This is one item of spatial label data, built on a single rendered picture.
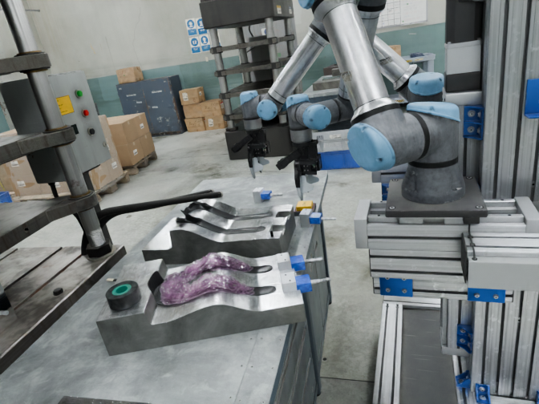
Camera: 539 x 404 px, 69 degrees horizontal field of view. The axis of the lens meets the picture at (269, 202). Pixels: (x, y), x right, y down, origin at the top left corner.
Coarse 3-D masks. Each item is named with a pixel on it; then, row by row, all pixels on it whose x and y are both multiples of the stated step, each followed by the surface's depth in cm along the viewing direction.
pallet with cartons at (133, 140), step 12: (108, 120) 584; (120, 120) 562; (132, 120) 568; (144, 120) 606; (120, 132) 540; (132, 132) 564; (144, 132) 602; (120, 144) 548; (132, 144) 562; (144, 144) 597; (120, 156) 554; (132, 156) 559; (144, 156) 594; (156, 156) 633; (132, 168) 559
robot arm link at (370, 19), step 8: (360, 0) 99; (368, 0) 99; (376, 0) 99; (384, 0) 101; (360, 8) 101; (368, 8) 101; (376, 8) 101; (384, 8) 104; (368, 16) 103; (376, 16) 104; (368, 24) 105; (376, 24) 106; (368, 32) 106; (344, 88) 120; (344, 96) 121; (344, 104) 123; (344, 112) 123; (352, 112) 124
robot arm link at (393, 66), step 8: (376, 40) 144; (376, 48) 144; (384, 48) 144; (376, 56) 145; (384, 56) 144; (392, 56) 144; (384, 64) 145; (392, 64) 145; (400, 64) 145; (408, 64) 146; (384, 72) 148; (392, 72) 146; (400, 72) 145; (408, 72) 145; (416, 72) 144; (424, 72) 146; (392, 80) 149; (400, 80) 146; (408, 80) 145; (400, 88) 148
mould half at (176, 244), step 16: (224, 208) 149; (240, 208) 152; (256, 208) 150; (272, 208) 146; (288, 208) 144; (176, 224) 135; (192, 224) 134; (224, 224) 139; (240, 224) 139; (256, 224) 136; (288, 224) 137; (160, 240) 142; (176, 240) 133; (192, 240) 131; (208, 240) 130; (224, 240) 129; (240, 240) 127; (256, 240) 126; (272, 240) 125; (288, 240) 136; (144, 256) 138; (160, 256) 137; (176, 256) 135; (192, 256) 134; (256, 256) 128
